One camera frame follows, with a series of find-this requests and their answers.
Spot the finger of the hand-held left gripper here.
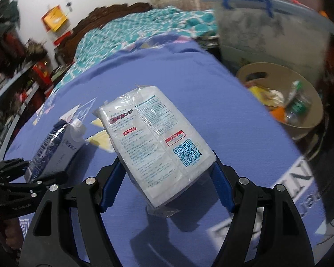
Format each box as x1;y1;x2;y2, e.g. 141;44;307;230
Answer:
1;171;69;198
0;158;32;183

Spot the clear plastic bottle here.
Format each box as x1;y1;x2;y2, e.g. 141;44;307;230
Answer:
283;81;313;126

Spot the carved wooden headboard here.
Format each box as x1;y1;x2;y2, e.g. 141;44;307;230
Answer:
54;2;154;62

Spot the blue printed blanket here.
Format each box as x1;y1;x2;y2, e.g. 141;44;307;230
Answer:
3;35;332;267

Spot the grey metal shelf rack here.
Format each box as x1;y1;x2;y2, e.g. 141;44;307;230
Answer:
0;0;54;145

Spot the brown handbag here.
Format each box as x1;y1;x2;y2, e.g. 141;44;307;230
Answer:
23;40;48;59

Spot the red and yellow wall calendar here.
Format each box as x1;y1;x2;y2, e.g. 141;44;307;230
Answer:
41;4;69;45

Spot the clear storage box blue handle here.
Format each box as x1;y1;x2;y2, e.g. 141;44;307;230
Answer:
201;0;334;79

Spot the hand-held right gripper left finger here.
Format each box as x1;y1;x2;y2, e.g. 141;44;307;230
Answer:
19;156;128;267

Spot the person's left hand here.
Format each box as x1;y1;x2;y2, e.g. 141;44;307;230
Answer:
4;218;24;245

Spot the blue and white carton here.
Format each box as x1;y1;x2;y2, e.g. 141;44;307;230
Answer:
24;118;87;183

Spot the crumpled white tissue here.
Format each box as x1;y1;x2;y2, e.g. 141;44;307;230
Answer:
267;89;285;104

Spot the red gift bag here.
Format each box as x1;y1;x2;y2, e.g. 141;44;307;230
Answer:
32;61;52;85

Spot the teal patterned quilt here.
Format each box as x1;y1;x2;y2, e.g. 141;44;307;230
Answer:
54;7;219;89

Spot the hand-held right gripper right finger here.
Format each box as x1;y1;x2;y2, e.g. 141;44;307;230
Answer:
210;152;315;267

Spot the white sponge pack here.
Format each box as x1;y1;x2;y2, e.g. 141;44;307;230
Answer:
93;85;218;218

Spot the beige plastic bin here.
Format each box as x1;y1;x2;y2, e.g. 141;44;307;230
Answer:
236;62;325;141

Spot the orange peel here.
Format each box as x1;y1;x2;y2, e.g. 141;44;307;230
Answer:
269;107;286;123

